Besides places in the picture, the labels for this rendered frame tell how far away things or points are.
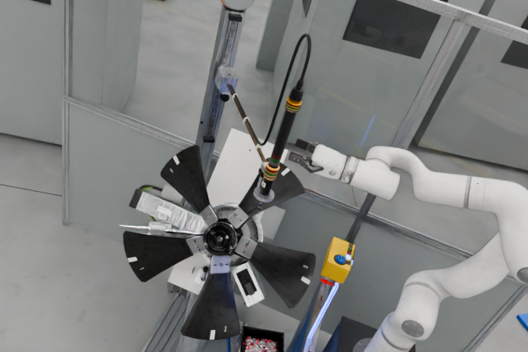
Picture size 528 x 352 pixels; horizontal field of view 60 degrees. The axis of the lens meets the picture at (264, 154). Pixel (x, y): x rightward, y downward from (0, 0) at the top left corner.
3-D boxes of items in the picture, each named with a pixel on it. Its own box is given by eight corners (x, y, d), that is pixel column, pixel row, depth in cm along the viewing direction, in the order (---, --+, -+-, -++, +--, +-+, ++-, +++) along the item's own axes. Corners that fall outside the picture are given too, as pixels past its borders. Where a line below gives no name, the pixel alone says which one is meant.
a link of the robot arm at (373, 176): (361, 151, 136) (353, 175, 131) (404, 167, 135) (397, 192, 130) (354, 166, 143) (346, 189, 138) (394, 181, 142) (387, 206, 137)
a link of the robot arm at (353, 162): (346, 190, 135) (337, 187, 136) (350, 174, 143) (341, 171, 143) (357, 169, 131) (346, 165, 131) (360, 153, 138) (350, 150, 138)
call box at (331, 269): (326, 251, 205) (334, 236, 199) (347, 260, 204) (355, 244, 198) (319, 276, 192) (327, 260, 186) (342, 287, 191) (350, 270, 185)
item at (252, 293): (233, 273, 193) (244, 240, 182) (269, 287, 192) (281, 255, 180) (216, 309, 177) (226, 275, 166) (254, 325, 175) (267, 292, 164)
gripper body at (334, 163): (340, 188, 135) (305, 174, 136) (345, 170, 144) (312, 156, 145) (349, 168, 131) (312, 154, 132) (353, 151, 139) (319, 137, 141)
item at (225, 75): (213, 81, 197) (217, 64, 193) (229, 82, 200) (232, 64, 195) (218, 93, 190) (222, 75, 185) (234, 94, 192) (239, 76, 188)
